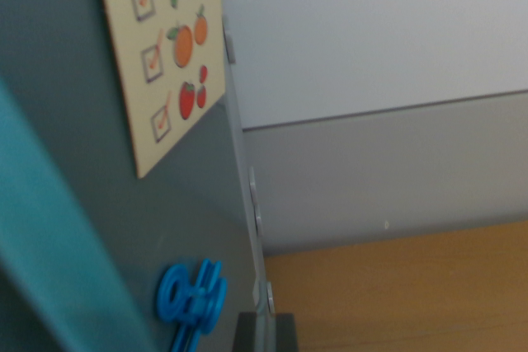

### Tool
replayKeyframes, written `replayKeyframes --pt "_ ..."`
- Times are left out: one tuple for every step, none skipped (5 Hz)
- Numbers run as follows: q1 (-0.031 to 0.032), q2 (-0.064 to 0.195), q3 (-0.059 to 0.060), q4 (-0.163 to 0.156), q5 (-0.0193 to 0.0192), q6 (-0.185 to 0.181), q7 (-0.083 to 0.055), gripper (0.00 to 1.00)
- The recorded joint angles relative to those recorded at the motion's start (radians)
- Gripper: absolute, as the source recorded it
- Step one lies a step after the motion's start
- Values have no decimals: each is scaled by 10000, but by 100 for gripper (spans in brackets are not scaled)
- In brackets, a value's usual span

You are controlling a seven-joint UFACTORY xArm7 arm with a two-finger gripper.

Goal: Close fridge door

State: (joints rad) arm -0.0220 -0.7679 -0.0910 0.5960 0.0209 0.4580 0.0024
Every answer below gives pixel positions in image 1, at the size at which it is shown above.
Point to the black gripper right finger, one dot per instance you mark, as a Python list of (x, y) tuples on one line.
[(286, 333)]

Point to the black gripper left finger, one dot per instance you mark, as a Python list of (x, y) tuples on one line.
[(247, 333)]

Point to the grey fridge door with clips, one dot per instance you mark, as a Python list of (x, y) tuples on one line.
[(62, 38)]

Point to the cream shopping checklist card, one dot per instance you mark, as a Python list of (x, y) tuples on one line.
[(123, 38)]

